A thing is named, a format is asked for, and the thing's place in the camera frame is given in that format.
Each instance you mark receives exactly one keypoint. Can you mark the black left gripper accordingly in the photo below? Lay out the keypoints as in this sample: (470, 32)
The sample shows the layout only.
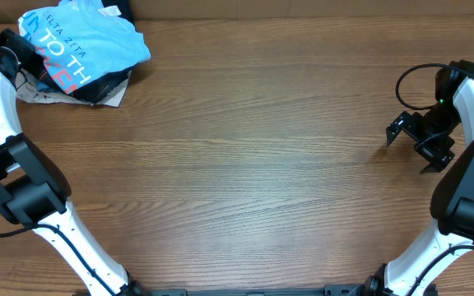
(10, 40)

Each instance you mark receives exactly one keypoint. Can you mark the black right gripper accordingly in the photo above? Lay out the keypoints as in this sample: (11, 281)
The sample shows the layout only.
(440, 152)

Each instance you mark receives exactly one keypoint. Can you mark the light blue printed t-shirt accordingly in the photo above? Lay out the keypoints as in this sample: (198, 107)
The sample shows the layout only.
(80, 44)

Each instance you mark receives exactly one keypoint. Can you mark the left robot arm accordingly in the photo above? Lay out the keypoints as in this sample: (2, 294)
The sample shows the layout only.
(34, 193)

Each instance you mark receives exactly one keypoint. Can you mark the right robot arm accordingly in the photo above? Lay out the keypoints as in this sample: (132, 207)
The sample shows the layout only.
(450, 233)

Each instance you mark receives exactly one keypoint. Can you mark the dark patterned folded garment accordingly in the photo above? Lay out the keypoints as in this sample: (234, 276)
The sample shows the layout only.
(92, 93)

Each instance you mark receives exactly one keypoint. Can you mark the beige folded garment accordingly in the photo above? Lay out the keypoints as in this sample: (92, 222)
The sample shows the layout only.
(26, 91)

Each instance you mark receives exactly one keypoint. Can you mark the black folded shirt on pile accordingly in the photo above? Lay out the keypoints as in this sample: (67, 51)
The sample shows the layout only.
(119, 8)

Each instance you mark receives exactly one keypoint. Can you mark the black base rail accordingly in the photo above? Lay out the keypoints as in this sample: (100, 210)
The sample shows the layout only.
(327, 290)

